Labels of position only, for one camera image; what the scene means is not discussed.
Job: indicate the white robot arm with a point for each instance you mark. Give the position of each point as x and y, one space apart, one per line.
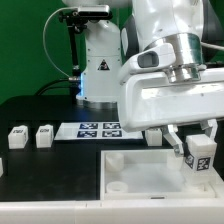
136 26

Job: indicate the white obstacle wall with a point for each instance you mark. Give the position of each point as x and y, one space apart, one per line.
143 211

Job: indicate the white part left edge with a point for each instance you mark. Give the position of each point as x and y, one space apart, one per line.
1 168

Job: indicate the white marker sheet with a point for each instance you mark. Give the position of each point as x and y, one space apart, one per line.
94 130

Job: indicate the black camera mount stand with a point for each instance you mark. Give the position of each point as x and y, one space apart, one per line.
74 40

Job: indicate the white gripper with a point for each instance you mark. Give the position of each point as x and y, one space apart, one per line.
149 100

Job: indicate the white square tabletop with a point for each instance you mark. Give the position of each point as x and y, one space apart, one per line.
147 174

